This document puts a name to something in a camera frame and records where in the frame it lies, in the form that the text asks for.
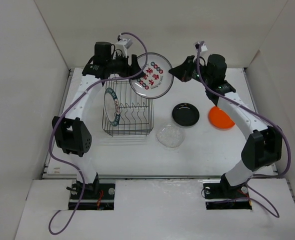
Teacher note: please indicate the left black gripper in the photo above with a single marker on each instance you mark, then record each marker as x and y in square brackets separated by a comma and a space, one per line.
[130, 70]

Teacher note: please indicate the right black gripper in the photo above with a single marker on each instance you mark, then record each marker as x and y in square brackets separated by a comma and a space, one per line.
[182, 71]

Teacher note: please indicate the red patterned white plate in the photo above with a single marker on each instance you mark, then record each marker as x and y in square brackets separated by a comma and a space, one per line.
[157, 80]

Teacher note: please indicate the black plate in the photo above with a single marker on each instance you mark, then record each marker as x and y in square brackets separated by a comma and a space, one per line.
[185, 114]

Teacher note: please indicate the green rimmed white plate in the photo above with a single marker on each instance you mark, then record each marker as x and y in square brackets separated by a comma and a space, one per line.
[112, 107]

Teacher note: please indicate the orange plate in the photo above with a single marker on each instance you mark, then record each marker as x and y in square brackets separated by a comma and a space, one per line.
[220, 119]

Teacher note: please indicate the clear glass plate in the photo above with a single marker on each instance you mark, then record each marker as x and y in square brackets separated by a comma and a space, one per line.
[170, 135]

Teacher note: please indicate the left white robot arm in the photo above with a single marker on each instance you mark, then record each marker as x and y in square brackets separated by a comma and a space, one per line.
[69, 130]

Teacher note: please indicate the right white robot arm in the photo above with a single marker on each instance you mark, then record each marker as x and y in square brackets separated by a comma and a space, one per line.
[263, 146]

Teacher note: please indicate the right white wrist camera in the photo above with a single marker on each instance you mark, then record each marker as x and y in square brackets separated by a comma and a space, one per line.
[201, 47]

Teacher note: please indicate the grey wire dish rack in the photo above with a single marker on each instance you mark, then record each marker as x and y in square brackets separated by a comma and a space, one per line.
[136, 112]

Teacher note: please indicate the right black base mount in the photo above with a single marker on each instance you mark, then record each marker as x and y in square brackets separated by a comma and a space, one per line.
[218, 198]

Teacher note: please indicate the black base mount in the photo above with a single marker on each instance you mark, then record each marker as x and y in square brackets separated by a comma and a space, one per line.
[218, 198]
[98, 200]

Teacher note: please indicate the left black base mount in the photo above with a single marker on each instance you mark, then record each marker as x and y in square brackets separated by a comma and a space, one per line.
[98, 200]

